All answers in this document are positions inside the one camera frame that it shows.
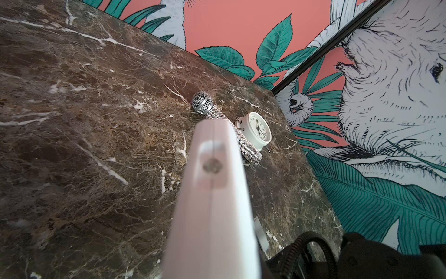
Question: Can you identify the white remote control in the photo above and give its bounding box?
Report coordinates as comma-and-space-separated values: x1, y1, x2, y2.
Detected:
161, 119, 261, 279

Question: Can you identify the white battery cover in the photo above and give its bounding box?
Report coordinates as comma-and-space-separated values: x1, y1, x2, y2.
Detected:
254, 217, 269, 253

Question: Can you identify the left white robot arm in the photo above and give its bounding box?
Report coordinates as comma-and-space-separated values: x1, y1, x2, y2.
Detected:
261, 231, 446, 279

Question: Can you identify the white alarm clock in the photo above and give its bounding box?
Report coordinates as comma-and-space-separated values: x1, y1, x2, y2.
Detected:
235, 112, 272, 151

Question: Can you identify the glitter microphone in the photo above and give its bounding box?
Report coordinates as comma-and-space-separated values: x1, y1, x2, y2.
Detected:
192, 91, 262, 165

